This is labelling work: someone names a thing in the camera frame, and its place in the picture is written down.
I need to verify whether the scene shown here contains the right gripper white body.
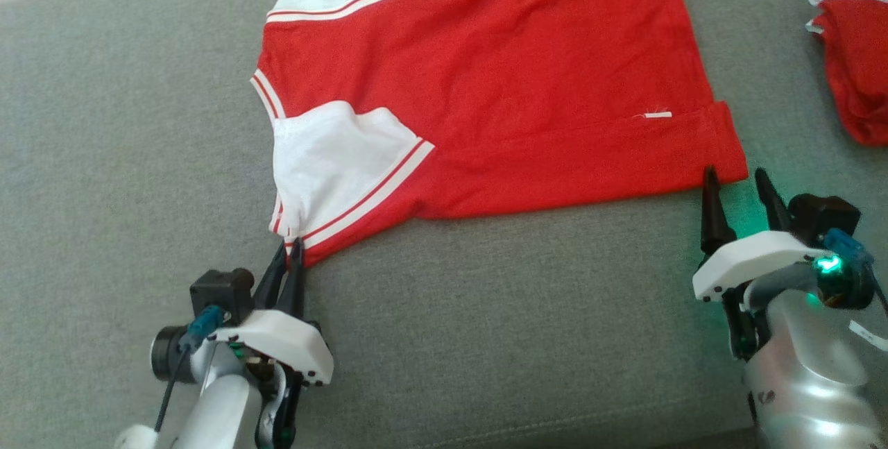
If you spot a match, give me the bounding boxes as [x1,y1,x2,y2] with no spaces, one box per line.
[692,231,833,303]

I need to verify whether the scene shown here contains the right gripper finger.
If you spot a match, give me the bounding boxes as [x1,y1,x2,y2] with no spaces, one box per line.
[755,168,793,233]
[701,166,737,255]

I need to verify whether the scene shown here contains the red shorts with white waistband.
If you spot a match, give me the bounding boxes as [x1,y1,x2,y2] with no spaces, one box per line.
[806,0,888,146]

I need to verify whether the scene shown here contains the grey fabric sofa seat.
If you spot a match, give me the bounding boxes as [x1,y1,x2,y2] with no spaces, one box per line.
[0,0,888,449]

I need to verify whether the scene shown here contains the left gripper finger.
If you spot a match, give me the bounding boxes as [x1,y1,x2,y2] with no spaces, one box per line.
[253,241,288,311]
[277,237,306,318]

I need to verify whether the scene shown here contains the red jersey with white sleeves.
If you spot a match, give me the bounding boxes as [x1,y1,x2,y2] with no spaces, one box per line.
[250,0,749,268]

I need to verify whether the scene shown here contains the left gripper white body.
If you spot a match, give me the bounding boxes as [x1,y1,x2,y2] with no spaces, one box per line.
[208,310,334,386]

